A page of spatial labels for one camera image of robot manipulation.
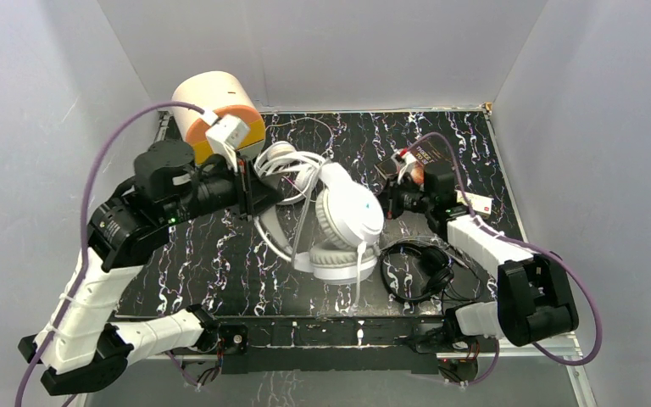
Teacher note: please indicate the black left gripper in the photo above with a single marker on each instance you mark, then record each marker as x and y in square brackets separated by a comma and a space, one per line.
[246, 189]

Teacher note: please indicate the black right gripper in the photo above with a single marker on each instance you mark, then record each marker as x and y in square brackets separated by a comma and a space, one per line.
[392, 207]

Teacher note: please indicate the large white over-ear headphones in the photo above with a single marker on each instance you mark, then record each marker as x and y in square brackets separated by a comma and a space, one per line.
[348, 214]

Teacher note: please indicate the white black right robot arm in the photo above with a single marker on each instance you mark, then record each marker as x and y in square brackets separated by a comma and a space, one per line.
[534, 300]

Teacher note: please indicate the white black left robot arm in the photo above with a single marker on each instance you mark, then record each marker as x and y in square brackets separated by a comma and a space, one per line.
[81, 349]

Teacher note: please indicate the small white on-ear headphones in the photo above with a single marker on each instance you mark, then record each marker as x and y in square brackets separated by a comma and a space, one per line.
[275, 162]

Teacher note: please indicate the orange brown paperback book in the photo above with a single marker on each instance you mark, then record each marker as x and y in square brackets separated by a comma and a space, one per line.
[432, 151]

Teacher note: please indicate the small white green box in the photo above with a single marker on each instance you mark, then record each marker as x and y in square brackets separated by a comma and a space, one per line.
[482, 205]

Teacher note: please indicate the pastel mini drawer cabinet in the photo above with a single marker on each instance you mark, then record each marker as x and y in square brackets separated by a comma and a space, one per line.
[221, 93]

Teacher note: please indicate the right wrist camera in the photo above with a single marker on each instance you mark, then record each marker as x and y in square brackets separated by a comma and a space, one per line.
[405, 162]

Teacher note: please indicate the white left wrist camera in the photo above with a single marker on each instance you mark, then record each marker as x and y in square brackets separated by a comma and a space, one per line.
[225, 137]

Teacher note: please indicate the black wired headphones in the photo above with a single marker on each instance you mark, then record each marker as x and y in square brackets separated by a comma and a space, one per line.
[414, 272]

